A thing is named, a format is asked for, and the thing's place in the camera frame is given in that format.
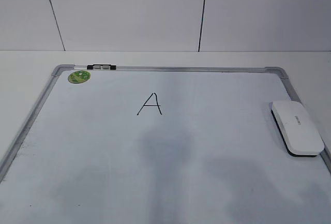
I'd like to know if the black silver hanging clip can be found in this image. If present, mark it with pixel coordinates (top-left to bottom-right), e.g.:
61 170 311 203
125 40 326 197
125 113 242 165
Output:
86 64 116 70

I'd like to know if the white whiteboard eraser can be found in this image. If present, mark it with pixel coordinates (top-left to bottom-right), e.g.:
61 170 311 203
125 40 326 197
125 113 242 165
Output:
272 100 325 157

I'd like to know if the whiteboard with aluminium frame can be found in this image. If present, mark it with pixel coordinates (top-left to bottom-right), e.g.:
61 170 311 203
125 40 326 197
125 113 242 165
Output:
1 65 330 223

